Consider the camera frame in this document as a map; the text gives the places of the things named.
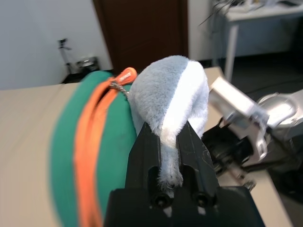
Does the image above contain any grey white plush toy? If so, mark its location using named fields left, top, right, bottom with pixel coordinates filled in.
left=127, top=55, right=210, bottom=190

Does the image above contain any dark brown door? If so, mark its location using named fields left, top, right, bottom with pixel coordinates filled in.
left=93, top=0, right=190, bottom=75

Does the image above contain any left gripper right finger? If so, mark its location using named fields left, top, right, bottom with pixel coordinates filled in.
left=176, top=120, right=220, bottom=192

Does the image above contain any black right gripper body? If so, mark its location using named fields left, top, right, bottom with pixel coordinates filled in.
left=202, top=122, right=258, bottom=190

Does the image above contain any dark bin with clutter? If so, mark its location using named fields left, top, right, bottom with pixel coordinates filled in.
left=75, top=56, right=99, bottom=73

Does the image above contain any white desk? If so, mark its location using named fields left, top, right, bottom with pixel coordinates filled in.
left=212, top=0, right=303, bottom=82

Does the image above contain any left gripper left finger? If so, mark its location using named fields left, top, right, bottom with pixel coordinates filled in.
left=124, top=122, right=163, bottom=190

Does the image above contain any orange teal backpack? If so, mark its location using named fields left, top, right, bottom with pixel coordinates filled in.
left=48, top=67, right=140, bottom=227

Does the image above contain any camera tripod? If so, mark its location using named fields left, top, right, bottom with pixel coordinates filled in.
left=57, top=38, right=72, bottom=72

